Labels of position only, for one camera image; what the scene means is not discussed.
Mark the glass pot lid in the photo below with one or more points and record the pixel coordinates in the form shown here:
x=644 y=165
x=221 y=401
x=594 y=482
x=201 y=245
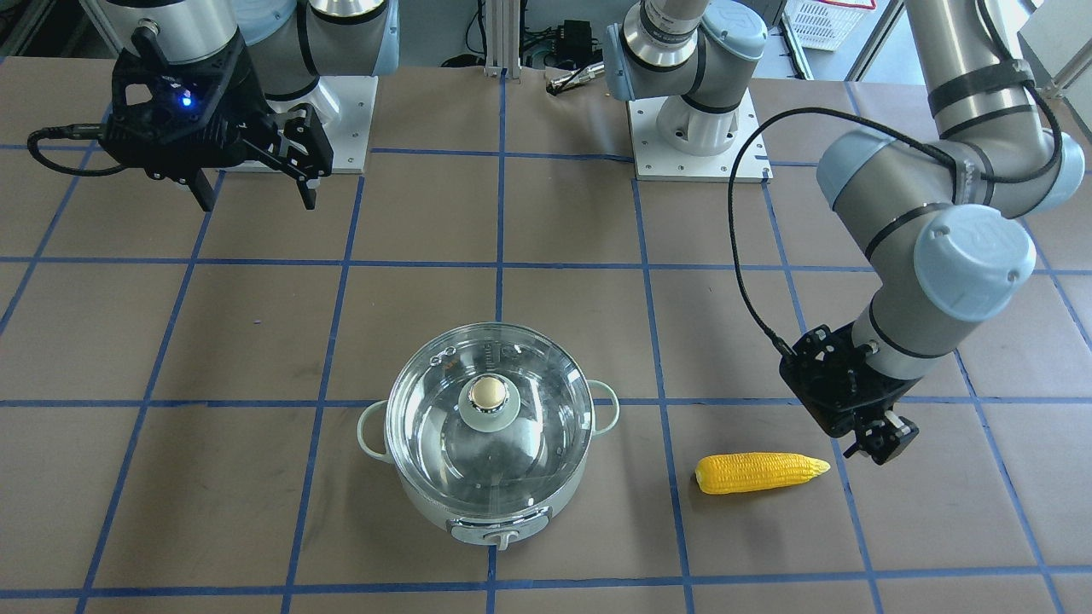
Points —
x=489 y=408

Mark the yellow corn cob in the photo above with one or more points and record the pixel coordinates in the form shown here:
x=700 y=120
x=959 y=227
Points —
x=743 y=472

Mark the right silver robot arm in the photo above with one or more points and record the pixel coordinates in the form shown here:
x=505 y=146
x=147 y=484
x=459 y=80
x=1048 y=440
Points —
x=290 y=43

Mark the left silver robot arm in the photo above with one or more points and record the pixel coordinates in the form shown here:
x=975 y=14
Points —
x=937 y=221

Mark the pale green cooking pot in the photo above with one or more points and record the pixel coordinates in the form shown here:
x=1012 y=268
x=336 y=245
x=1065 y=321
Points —
x=490 y=503

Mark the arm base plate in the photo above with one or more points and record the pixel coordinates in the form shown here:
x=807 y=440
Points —
x=673 y=142
x=344 y=104

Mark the aluminium frame post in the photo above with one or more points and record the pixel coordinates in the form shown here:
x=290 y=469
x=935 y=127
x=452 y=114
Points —
x=503 y=39

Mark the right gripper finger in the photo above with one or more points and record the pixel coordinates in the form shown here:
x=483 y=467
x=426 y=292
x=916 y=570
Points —
x=295 y=144
x=202 y=190

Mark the black power adapter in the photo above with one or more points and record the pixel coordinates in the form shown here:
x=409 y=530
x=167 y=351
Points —
x=574 y=41

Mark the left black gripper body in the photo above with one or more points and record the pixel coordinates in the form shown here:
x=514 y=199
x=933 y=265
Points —
x=879 y=396

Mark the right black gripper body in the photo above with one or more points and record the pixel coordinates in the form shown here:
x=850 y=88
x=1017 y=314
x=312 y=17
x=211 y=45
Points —
x=238 y=95

